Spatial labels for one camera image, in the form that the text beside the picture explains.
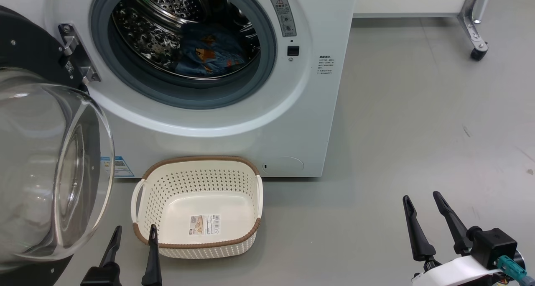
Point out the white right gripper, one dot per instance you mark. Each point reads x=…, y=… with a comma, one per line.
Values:
x=455, y=273

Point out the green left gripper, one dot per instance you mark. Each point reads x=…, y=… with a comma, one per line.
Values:
x=102, y=277

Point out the round dark glass washer door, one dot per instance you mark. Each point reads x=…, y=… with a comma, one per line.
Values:
x=42, y=152

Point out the blue cartoon print garment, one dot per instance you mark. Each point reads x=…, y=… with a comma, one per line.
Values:
x=209, y=52

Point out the white barcode basket label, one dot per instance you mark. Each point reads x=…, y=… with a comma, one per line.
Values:
x=205, y=224

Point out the cream perforated basket brown rim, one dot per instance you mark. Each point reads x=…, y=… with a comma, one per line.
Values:
x=200, y=181

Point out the white front-load washing machine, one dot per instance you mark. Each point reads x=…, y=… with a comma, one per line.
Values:
x=292, y=123

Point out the metal washer door hinge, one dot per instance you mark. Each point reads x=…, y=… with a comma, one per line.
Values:
x=77, y=60

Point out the black door lock latch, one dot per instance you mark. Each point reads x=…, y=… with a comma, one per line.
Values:
x=293, y=51

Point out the blue energy label sticker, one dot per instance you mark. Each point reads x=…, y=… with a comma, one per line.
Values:
x=121, y=167

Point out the black text instruction sticker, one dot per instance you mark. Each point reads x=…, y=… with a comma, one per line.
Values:
x=326, y=65

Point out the grey warning sticker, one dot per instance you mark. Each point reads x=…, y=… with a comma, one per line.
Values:
x=284, y=16

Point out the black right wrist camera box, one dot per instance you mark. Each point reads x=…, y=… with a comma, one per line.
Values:
x=495, y=244

